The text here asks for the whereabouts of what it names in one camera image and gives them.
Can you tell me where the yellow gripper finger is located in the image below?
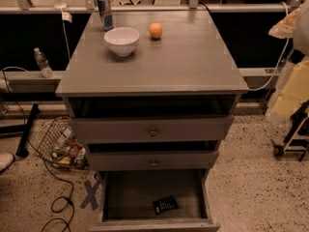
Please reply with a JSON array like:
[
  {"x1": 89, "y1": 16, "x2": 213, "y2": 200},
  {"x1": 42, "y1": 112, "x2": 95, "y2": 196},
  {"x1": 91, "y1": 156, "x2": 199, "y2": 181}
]
[
  {"x1": 268, "y1": 9, "x2": 300, "y2": 39},
  {"x1": 265, "y1": 61, "x2": 309, "y2": 123}
]

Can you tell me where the black rxbar chocolate bar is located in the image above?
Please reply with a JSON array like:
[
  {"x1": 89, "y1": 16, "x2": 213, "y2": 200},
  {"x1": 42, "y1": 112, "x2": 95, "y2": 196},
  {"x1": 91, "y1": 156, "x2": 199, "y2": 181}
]
[{"x1": 153, "y1": 195, "x2": 179, "y2": 215}]

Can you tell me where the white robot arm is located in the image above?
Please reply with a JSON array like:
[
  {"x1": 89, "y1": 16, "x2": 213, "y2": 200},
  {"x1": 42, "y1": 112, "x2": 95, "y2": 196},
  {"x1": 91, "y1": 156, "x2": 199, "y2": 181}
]
[{"x1": 265, "y1": 0, "x2": 309, "y2": 123}]

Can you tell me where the grey top drawer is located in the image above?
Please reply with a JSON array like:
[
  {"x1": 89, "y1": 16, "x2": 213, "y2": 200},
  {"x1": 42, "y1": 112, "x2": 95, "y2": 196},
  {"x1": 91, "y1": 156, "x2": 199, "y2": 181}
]
[{"x1": 70, "y1": 116, "x2": 234, "y2": 144}]

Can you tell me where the grey wooden drawer cabinet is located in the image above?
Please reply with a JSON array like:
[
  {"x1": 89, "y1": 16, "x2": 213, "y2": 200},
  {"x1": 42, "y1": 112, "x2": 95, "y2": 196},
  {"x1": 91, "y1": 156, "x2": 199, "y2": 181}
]
[{"x1": 55, "y1": 9, "x2": 249, "y2": 232}]

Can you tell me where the grey open bottom drawer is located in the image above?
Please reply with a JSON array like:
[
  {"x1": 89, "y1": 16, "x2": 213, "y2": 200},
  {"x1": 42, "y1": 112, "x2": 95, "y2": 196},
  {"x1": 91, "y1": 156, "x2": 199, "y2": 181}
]
[{"x1": 89, "y1": 169, "x2": 220, "y2": 232}]

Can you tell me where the grey middle drawer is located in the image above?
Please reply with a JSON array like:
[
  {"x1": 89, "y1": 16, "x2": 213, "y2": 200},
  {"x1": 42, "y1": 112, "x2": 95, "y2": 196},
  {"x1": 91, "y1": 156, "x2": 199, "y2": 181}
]
[{"x1": 87, "y1": 151, "x2": 218, "y2": 171}]

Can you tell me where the orange fruit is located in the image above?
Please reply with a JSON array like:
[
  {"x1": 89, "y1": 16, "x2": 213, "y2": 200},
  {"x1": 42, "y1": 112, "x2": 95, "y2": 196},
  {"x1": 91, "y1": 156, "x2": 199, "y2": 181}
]
[{"x1": 149, "y1": 23, "x2": 163, "y2": 40}]

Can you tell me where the white ceramic bowl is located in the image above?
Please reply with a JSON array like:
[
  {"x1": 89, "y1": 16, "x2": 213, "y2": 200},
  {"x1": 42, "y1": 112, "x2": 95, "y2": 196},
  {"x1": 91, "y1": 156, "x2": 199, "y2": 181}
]
[{"x1": 104, "y1": 27, "x2": 140, "y2": 56}]

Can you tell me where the blue silver energy drink can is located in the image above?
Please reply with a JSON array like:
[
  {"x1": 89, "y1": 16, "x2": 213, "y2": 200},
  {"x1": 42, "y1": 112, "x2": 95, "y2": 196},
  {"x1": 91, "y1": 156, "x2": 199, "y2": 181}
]
[{"x1": 97, "y1": 0, "x2": 113, "y2": 31}]

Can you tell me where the clear plastic water bottle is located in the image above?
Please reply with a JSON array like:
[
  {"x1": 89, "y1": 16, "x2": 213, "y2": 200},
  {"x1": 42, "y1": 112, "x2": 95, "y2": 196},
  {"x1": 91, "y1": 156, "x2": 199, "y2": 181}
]
[{"x1": 34, "y1": 47, "x2": 53, "y2": 78}]

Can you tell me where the black metal stand leg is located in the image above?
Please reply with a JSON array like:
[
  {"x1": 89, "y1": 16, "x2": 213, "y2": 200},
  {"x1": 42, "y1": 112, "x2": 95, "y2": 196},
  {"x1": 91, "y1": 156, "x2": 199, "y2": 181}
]
[{"x1": 15, "y1": 103, "x2": 40, "y2": 158}]

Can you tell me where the white shoe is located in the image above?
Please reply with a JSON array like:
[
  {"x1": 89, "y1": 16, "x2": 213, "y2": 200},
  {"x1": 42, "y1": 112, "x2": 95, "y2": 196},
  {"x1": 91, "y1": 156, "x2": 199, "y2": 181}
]
[{"x1": 0, "y1": 153, "x2": 15, "y2": 172}]

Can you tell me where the white hanging cable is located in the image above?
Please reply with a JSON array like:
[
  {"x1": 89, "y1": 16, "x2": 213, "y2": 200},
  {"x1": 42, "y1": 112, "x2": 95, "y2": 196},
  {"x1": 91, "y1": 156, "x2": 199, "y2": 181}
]
[{"x1": 247, "y1": 1, "x2": 291, "y2": 92}]

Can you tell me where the wheeled cart frame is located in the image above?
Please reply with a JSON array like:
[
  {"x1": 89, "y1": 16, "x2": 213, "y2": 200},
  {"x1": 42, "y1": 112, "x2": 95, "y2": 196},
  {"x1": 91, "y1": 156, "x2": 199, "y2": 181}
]
[{"x1": 271, "y1": 101, "x2": 309, "y2": 161}]

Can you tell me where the white cord with tag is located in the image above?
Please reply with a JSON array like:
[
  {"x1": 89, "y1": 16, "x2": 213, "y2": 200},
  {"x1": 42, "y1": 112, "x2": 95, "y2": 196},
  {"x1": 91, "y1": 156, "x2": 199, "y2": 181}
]
[{"x1": 47, "y1": 0, "x2": 73, "y2": 62}]

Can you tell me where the wire basket with groceries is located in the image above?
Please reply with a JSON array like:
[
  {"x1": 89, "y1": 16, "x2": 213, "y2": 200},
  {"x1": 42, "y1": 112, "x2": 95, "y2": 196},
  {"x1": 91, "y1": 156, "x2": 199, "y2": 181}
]
[{"x1": 36, "y1": 116, "x2": 89, "y2": 170}]

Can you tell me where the black floor cable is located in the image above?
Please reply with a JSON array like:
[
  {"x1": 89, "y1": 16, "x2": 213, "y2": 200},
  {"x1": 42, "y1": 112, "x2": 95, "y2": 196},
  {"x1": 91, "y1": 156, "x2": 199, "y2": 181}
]
[{"x1": 0, "y1": 69, "x2": 75, "y2": 232}]

